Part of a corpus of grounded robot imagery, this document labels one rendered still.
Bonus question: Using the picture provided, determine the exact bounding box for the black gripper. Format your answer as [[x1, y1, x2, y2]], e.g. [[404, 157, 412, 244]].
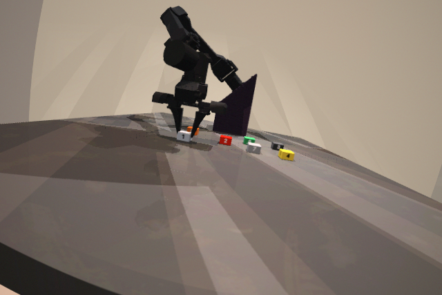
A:
[[152, 73, 227, 138]]

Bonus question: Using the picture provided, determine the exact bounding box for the red block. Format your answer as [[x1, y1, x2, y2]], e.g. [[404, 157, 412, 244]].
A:
[[219, 135, 232, 146]]

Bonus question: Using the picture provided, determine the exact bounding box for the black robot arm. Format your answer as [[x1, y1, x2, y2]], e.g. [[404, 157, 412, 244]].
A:
[[160, 6, 244, 104]]

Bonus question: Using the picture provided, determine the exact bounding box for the orange block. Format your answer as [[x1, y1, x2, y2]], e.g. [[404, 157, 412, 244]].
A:
[[186, 126, 199, 135]]

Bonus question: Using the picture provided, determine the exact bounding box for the green block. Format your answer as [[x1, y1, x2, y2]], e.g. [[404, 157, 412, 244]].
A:
[[244, 137, 256, 144]]

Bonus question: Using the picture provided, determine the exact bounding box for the yellow block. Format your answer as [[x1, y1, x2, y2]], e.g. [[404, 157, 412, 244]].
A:
[[278, 149, 294, 161]]

